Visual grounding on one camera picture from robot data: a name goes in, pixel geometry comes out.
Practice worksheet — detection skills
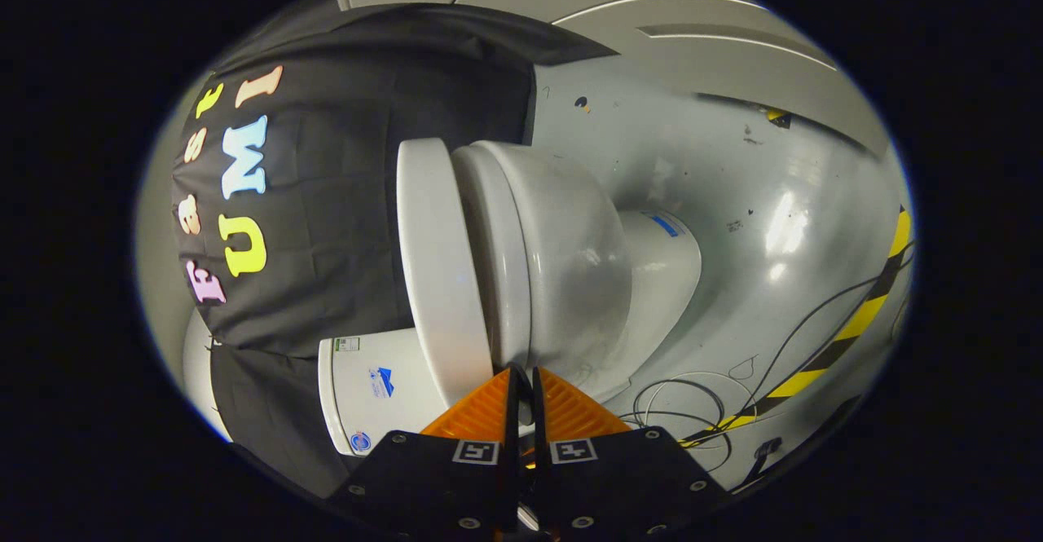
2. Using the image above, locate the white toilet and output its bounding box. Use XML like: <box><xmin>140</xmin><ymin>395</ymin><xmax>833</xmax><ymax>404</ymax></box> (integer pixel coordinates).
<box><xmin>318</xmin><ymin>141</ymin><xmax>703</xmax><ymax>457</ymax></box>

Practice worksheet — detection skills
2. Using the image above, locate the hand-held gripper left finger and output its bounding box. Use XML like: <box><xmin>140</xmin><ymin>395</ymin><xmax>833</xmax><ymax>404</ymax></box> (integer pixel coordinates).
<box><xmin>326</xmin><ymin>363</ymin><xmax>524</xmax><ymax>540</ymax></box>

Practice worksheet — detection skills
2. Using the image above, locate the white toilet lid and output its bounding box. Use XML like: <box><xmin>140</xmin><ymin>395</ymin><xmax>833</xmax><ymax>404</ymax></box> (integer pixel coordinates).
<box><xmin>397</xmin><ymin>138</ymin><xmax>495</xmax><ymax>409</ymax></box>

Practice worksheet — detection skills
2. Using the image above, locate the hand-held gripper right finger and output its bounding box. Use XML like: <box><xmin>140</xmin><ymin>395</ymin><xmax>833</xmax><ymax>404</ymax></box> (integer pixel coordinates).
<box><xmin>530</xmin><ymin>365</ymin><xmax>734</xmax><ymax>540</ymax></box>

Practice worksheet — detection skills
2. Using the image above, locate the yellow black floor tape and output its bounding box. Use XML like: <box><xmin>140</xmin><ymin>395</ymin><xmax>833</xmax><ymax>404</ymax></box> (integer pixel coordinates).
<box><xmin>680</xmin><ymin>208</ymin><xmax>913</xmax><ymax>449</ymax></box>

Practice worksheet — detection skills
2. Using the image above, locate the black backdrop cloth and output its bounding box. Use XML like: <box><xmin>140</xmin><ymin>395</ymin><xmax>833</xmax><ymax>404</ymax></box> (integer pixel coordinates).
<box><xmin>171</xmin><ymin>4</ymin><xmax>618</xmax><ymax>500</ymax></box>

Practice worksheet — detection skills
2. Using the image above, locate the thin black cable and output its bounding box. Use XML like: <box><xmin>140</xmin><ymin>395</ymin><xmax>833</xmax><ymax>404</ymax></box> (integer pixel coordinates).
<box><xmin>733</xmin><ymin>239</ymin><xmax>915</xmax><ymax>414</ymax></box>
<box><xmin>619</xmin><ymin>375</ymin><xmax>736</xmax><ymax>474</ymax></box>

